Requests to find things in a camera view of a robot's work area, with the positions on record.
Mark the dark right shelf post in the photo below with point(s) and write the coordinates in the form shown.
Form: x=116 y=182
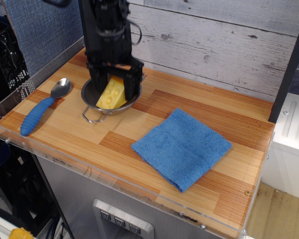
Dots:
x=285 y=84

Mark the silver dispenser button panel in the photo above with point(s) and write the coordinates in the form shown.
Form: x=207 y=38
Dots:
x=114 y=223

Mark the yellow toy cheese wedge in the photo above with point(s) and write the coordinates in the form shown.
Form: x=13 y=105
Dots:
x=113 y=96

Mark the spoon with blue handle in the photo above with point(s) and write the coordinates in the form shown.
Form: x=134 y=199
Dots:
x=31 y=120

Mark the white appliance top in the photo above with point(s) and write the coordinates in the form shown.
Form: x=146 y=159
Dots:
x=287 y=126

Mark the black plastic crate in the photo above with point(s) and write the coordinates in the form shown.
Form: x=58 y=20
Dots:
x=14 y=75

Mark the small steel two-handled pot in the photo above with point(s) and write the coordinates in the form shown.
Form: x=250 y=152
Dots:
x=90 y=97

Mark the blue knitted cloth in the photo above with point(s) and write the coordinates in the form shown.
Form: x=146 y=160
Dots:
x=181 y=149

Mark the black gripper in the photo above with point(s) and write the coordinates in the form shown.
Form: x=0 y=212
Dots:
x=111 y=52

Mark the clear acrylic table guard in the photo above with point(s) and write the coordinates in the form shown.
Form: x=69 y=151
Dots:
x=84 y=161

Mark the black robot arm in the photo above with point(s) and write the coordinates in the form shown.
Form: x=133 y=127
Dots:
x=111 y=15

